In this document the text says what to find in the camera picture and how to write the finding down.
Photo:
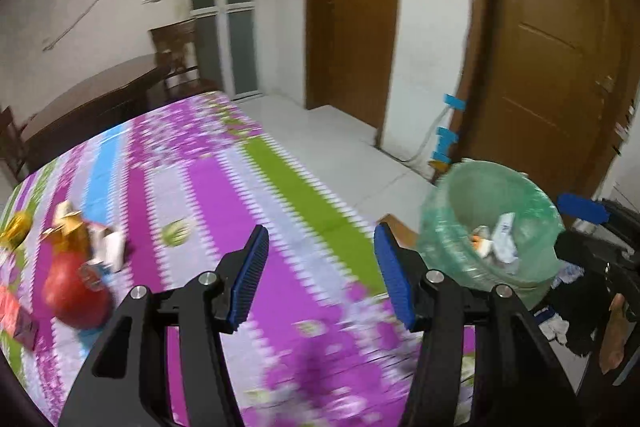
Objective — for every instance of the small green round object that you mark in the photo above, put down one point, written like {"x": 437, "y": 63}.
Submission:
{"x": 177, "y": 233}

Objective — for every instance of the dark wooden dining table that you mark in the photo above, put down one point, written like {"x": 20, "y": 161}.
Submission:
{"x": 90, "y": 102}

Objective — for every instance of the wooden chair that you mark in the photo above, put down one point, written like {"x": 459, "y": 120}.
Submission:
{"x": 11, "y": 147}
{"x": 177, "y": 57}

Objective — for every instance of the white tube box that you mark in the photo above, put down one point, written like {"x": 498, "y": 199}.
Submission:
{"x": 505, "y": 237}

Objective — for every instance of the red snack packet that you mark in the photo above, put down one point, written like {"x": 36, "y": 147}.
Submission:
{"x": 15, "y": 317}

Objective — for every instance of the blue tape piece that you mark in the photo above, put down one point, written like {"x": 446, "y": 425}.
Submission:
{"x": 454, "y": 102}
{"x": 446, "y": 143}

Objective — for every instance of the dark cloth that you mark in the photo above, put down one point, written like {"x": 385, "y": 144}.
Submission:
{"x": 587, "y": 322}

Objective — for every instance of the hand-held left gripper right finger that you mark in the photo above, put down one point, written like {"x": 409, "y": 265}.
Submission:
{"x": 395, "y": 277}

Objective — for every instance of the white blue cloth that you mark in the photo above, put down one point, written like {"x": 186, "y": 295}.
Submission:
{"x": 552, "y": 327}

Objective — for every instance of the small white carton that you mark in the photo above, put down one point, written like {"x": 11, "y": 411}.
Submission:
{"x": 111, "y": 249}

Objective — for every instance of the red apple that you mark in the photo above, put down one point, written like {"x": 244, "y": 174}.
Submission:
{"x": 75, "y": 297}

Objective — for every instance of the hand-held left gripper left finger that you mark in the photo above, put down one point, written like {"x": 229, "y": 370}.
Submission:
{"x": 247, "y": 282}

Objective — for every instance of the person's right hand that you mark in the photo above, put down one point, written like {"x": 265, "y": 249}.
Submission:
{"x": 616, "y": 332}

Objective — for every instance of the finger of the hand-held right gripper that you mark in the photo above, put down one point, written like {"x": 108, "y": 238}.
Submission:
{"x": 582, "y": 208}
{"x": 590, "y": 257}

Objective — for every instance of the striped floral tablecloth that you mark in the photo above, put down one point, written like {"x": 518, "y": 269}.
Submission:
{"x": 200, "y": 207}

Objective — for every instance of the panelled wooden door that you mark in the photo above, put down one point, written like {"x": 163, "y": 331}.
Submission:
{"x": 550, "y": 57}

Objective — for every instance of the orange white wrapper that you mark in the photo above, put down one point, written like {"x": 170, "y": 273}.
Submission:
{"x": 481, "y": 243}

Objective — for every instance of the frosted glass door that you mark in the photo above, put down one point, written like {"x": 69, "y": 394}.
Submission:
{"x": 225, "y": 2}

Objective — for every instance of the golden snack packet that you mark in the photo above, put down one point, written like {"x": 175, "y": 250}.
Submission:
{"x": 67, "y": 229}

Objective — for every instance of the plain wooden door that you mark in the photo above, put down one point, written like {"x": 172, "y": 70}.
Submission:
{"x": 357, "y": 17}

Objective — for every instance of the gold foil wrapper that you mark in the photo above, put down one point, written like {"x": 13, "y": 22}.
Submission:
{"x": 15, "y": 231}

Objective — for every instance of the green lined waste bin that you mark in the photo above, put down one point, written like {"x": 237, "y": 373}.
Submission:
{"x": 450, "y": 227}

